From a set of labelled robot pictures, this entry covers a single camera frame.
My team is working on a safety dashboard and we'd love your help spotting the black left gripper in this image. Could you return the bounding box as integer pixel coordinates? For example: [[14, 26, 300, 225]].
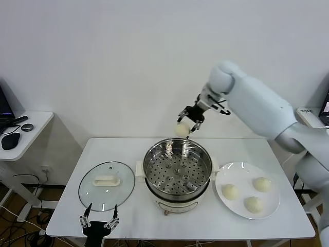
[[79, 202, 120, 247]]

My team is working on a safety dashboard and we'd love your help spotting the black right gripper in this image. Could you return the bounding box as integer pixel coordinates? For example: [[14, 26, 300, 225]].
[[176, 102, 206, 134]]

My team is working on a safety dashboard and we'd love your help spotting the white steamed baozi bun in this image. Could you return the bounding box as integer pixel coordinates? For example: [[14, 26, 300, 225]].
[[221, 183, 241, 201], [252, 177, 272, 192], [174, 122, 192, 137], [243, 196, 264, 214]]

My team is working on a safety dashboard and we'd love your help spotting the glass lid with cream handle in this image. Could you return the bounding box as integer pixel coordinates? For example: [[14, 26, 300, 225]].
[[78, 161, 136, 213]]

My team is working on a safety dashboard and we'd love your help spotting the stainless steel steamer basket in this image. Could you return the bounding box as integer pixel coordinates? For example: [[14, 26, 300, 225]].
[[135, 138, 220, 197]]

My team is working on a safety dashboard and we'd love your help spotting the cream electric cooker base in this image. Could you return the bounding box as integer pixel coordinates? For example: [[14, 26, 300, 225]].
[[142, 177, 214, 216]]

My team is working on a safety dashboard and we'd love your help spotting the white round plate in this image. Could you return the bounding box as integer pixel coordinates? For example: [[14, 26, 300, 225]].
[[214, 162, 281, 220]]

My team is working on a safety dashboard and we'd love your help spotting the white side desk with mouse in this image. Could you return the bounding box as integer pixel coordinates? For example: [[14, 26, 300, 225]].
[[0, 111, 54, 223]]

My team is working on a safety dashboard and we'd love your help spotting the black computer mouse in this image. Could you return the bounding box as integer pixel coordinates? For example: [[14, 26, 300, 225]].
[[1, 133, 21, 150]]

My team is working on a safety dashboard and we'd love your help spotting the black bar device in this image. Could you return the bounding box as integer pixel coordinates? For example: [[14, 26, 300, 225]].
[[11, 116, 28, 127]]

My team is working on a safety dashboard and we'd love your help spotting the black laptop with bright window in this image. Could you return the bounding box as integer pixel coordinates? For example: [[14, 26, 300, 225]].
[[318, 89, 329, 118]]

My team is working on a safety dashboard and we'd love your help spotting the black laptop purple screen glow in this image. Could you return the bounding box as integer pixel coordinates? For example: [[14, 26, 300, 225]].
[[0, 84, 15, 129]]

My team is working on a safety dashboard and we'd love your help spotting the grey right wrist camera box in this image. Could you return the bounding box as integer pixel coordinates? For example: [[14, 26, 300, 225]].
[[204, 94, 224, 113]]

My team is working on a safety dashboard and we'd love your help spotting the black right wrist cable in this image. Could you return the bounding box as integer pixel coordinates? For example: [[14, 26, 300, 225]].
[[213, 99, 231, 115]]

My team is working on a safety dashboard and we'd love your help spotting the black floor cable loop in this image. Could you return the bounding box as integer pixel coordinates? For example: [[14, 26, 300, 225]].
[[12, 174, 43, 206]]

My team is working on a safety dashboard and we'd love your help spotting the white floor cable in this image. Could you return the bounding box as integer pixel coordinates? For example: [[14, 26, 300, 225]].
[[0, 204, 29, 219]]

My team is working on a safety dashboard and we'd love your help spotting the thin black mouse cable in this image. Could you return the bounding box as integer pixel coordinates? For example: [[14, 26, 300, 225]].
[[0, 125, 21, 136]]

